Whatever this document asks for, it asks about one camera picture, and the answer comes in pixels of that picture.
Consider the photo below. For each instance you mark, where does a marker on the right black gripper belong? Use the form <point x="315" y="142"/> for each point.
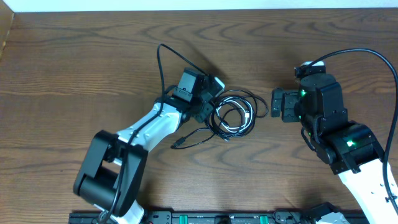
<point x="290" y="98"/>

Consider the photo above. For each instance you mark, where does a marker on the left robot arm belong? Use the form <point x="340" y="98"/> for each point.
<point x="111" y="172"/>

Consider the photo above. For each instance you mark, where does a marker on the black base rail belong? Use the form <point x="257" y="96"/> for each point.
<point x="167" y="217"/>

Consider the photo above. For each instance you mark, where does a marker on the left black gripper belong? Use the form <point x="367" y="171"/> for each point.
<point x="208" y="111"/>

